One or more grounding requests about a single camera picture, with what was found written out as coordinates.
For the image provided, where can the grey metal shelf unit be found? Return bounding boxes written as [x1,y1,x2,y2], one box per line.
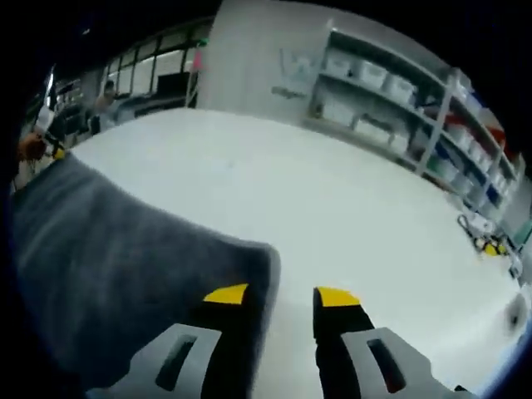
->
[305,28,525,234]

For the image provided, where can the yellow black spare grippers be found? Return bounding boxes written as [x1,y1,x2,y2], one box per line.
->
[456,211,510,259]

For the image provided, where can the row of white storage boxes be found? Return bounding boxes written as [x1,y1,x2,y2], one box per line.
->
[323,52,512,200]

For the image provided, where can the person's left hand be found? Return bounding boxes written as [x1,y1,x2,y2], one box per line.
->
[18,135,45,163]

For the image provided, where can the grey towel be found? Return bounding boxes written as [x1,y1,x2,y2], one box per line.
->
[10,153,282,392]

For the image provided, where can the pink-tipped pole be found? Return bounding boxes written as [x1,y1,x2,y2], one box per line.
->
[185,49,205,109]

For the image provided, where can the dark flat monitor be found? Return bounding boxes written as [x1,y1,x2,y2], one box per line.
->
[157,72,188,95]

